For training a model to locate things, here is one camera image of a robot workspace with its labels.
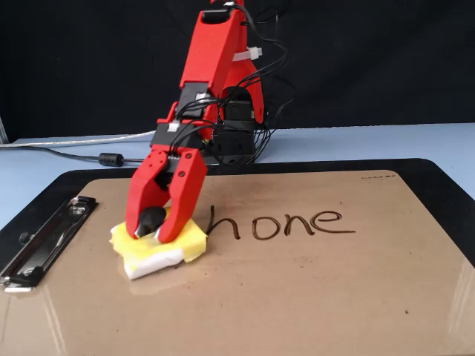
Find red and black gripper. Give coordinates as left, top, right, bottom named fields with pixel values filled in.
left=125, top=123, right=208, bottom=244

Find yellow sponge with black knob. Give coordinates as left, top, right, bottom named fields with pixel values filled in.
left=108, top=205, right=209, bottom=281

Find brown clipboard board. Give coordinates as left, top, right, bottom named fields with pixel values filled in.
left=0, top=169, right=475, bottom=356

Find silver metal clipboard clip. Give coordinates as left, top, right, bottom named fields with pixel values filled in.
left=0, top=195, right=98, bottom=294

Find white zip tie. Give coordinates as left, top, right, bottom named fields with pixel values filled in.
left=232, top=46, right=263, bottom=63

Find black backdrop cloth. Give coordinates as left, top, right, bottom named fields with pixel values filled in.
left=0, top=0, right=475, bottom=144

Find black cable with ferrite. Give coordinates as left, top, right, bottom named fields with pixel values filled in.
left=0, top=144, right=149, bottom=168

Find silver braided cable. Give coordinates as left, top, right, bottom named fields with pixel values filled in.
left=0, top=130, right=157, bottom=149

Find black robot arm wires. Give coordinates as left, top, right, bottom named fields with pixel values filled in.
left=222, top=0, right=298, bottom=164

